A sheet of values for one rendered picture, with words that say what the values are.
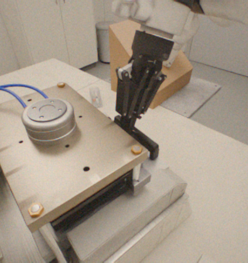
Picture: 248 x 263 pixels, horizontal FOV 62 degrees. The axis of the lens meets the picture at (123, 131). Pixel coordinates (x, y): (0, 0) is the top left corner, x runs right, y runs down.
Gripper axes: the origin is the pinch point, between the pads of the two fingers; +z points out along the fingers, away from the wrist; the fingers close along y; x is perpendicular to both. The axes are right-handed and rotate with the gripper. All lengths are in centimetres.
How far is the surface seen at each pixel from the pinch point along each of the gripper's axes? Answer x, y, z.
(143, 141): -4.3, 2.4, 1.1
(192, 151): -1.0, 39.7, 14.9
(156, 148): -7.6, 3.3, 1.0
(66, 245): -11.3, -18.1, 14.0
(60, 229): -10.3, -19.2, 10.4
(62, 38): 224, 92, 17
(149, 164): -7.8, 2.4, 5.0
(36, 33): 219, 59, 16
